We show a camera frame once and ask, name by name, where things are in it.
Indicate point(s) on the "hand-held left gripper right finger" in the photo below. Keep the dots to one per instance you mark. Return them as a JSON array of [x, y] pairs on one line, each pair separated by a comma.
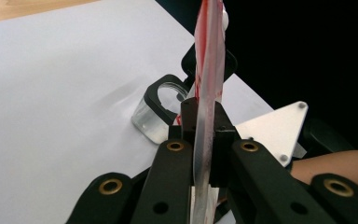
[[222, 146]]

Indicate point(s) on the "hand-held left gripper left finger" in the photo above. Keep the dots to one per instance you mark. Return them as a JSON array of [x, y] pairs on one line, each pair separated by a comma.
[[189, 121]]

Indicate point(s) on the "clear container with black lid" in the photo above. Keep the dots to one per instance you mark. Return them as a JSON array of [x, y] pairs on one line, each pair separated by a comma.
[[154, 93]]

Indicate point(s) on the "red and white refill pouch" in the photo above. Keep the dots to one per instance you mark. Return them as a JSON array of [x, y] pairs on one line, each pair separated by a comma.
[[206, 62]]

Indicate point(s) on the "white paper sheet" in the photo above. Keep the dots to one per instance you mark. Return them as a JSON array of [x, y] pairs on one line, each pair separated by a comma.
[[59, 109]]

